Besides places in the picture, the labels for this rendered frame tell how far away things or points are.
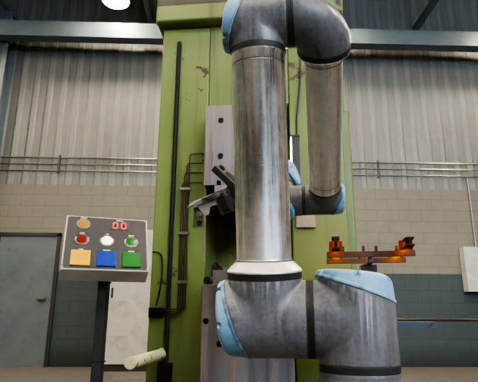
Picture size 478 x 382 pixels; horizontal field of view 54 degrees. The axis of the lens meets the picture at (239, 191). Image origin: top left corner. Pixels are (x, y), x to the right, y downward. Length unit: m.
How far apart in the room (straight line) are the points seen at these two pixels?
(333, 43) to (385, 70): 8.68
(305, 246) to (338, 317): 1.33
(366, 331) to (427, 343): 7.77
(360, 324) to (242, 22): 0.62
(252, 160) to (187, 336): 1.42
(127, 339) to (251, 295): 6.58
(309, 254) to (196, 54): 1.20
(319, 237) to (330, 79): 1.24
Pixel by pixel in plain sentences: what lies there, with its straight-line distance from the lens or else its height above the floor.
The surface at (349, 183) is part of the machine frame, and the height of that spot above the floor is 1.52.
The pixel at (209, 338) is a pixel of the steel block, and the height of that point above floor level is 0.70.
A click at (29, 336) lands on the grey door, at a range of 8.50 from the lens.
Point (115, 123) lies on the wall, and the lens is 8.86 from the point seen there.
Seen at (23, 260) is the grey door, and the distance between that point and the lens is 8.62.
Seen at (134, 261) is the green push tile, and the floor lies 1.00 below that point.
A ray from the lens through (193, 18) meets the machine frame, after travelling 2.65.
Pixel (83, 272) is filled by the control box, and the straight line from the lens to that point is 1.97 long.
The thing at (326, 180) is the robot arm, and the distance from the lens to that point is 1.28.
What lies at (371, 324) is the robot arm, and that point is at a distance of 0.89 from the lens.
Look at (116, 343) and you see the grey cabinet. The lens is 7.47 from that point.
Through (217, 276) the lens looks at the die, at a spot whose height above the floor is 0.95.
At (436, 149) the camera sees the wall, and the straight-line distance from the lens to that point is 9.35.
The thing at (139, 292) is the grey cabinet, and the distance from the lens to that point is 7.41.
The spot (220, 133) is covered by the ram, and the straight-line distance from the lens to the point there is 2.22.
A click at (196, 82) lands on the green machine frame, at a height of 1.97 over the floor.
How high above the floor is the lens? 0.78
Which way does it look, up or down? 15 degrees up
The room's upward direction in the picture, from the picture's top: straight up
